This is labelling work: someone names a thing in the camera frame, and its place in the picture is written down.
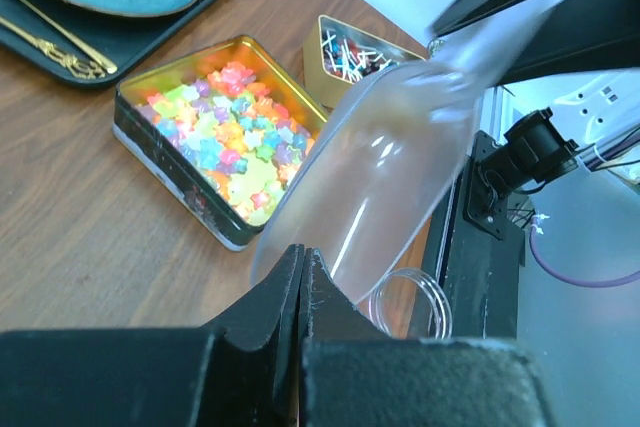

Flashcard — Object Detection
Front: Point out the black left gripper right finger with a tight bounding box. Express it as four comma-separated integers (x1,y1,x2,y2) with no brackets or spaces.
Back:
299,248,555,426

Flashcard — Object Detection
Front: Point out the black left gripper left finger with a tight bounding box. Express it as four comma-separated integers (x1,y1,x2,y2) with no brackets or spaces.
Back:
1,245,305,426

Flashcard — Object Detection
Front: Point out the clear plastic scoop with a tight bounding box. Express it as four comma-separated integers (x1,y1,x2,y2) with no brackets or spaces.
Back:
251,0,562,303

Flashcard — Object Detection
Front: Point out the black tin of star candies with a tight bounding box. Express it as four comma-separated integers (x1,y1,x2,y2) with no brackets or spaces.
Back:
113,35,328,252

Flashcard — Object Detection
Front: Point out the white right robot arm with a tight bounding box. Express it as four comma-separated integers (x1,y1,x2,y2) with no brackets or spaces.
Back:
430,0,639,86

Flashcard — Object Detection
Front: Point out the clear jar lid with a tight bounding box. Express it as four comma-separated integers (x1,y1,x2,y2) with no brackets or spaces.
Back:
368,268,453,339

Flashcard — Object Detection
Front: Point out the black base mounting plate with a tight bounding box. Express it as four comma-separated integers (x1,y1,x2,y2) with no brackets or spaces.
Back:
421,131,524,339

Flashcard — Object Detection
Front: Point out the gold tin of lollipops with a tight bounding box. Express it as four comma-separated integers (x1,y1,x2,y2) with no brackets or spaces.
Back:
302,14,422,110

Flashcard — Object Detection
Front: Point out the gold fork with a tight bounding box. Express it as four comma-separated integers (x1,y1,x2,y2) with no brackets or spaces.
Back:
1,17,106,80

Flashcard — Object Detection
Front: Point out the black serving tray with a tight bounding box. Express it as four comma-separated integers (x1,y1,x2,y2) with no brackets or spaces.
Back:
1,0,216,86

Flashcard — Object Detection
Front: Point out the gold spoon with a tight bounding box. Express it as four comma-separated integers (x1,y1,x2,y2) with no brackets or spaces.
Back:
18,0,118,74

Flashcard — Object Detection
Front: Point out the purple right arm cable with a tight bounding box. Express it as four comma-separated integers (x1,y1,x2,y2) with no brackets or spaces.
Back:
529,219,640,289

